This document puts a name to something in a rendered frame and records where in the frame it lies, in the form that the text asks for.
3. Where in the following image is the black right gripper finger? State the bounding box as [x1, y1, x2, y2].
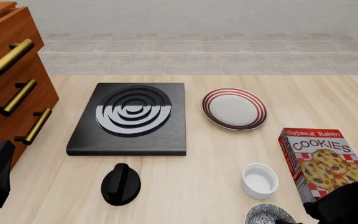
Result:
[303, 200, 333, 222]
[318, 181, 358, 218]

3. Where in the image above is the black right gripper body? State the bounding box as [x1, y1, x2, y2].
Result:
[317, 205, 358, 224]

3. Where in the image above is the black patterned bowl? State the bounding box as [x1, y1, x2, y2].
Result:
[244, 202, 298, 224]

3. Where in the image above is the white ramekin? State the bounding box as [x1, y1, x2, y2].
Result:
[241, 162, 280, 201]

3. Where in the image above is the flat black stove plate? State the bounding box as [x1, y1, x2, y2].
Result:
[66, 82, 188, 157]

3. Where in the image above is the white plate with red rings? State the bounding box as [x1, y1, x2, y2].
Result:
[200, 87, 269, 132]

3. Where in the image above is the oatmeal raisin cookies box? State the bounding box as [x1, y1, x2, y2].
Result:
[277, 127, 358, 212]

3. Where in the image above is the wooden cabinet drawer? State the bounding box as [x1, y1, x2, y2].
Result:
[0, 77, 60, 172]
[0, 6, 45, 71]
[0, 43, 54, 110]

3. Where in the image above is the round black stove knob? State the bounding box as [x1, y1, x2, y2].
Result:
[100, 162, 142, 207]

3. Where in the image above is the brass drawer handle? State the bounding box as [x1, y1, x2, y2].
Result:
[14, 108, 53, 146]
[0, 38, 35, 77]
[0, 78, 38, 118]

